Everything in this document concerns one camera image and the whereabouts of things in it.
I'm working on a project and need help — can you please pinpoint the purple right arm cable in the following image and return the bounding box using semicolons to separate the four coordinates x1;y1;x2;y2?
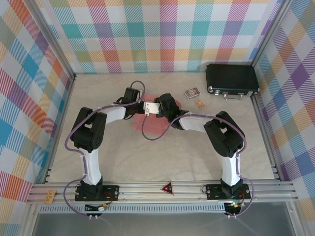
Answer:
142;113;257;218

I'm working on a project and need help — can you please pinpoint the pink paper box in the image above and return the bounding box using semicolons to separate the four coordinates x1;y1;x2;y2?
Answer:
131;94;182;135

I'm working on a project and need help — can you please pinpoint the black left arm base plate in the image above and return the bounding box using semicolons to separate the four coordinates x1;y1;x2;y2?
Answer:
75;184;121;202

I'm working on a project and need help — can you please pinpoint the aluminium side rail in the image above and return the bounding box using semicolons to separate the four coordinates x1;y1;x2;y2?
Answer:
250;94;284;182
40;73;77;185

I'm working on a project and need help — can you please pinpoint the black carrying case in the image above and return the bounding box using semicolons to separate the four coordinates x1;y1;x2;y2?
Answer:
205;63;261;101

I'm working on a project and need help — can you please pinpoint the small colourful card box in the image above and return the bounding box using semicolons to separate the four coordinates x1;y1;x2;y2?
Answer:
184;88;200;99

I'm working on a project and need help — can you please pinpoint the aluminium frame post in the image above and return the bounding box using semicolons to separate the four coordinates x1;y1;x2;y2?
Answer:
249;0;297;67
23;0;77;81

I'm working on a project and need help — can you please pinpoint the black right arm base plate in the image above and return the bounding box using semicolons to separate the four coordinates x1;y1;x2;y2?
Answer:
205;183;252;200

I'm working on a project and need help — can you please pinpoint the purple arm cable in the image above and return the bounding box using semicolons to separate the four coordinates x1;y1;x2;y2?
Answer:
64;80;146;218
142;113;257;218

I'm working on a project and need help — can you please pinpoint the aluminium front rail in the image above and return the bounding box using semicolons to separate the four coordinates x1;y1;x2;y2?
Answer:
26;181;299;205

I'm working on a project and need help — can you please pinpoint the red triangular warning light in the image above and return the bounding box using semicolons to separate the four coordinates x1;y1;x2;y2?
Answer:
161;181;175;196

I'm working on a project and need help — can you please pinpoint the small wooden tag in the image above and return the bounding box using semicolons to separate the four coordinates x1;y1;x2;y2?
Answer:
44;189;57;205

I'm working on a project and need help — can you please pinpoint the grey metal panel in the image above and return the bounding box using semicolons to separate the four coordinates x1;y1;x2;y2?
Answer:
31;212;300;236

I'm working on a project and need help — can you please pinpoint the grey slotted cable duct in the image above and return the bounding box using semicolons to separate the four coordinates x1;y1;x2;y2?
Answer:
38;203;227;214

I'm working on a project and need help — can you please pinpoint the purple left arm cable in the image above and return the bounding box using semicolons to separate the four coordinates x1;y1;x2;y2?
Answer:
64;80;146;218

